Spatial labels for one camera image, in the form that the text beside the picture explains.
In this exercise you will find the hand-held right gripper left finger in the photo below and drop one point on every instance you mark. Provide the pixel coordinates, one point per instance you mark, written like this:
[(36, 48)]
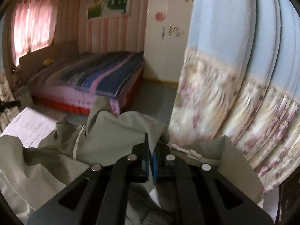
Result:
[(146, 166)]

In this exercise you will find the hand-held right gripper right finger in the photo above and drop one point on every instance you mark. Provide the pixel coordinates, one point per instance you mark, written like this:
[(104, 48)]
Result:
[(155, 162)]

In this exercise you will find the grey jacket with white lining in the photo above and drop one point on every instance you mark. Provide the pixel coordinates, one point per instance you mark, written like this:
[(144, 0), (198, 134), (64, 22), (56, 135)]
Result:
[(117, 131)]

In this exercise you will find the striped blue pink blanket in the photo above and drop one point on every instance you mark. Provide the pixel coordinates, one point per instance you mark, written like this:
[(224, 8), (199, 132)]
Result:
[(105, 75)]

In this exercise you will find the bed with red base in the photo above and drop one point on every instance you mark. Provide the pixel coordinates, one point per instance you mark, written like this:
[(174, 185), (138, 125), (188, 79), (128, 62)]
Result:
[(58, 100)]

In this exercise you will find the blue floral curtain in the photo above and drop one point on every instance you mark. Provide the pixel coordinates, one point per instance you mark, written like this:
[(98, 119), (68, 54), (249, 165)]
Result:
[(222, 75)]

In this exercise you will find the white wardrobe with stickers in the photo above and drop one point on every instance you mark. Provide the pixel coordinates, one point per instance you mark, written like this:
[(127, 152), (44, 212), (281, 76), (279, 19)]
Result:
[(164, 51)]

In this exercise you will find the pink floral sheet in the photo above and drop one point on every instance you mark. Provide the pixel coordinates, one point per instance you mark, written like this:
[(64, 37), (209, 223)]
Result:
[(28, 124)]

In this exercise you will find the small yellow toy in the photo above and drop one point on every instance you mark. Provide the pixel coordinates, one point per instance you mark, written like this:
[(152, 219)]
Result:
[(48, 62)]

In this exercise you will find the brown wooden headboard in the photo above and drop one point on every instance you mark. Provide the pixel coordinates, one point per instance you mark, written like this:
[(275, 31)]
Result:
[(35, 56)]

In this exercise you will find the brown floral curtain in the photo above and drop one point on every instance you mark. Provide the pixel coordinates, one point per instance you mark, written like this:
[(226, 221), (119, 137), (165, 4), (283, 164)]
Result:
[(5, 89)]

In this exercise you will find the pink window curtain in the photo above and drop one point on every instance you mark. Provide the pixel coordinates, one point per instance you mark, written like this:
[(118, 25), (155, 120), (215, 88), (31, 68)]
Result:
[(32, 23)]

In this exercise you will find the green wall poster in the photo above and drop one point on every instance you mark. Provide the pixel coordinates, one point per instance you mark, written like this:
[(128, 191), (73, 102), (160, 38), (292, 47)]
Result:
[(109, 4)]

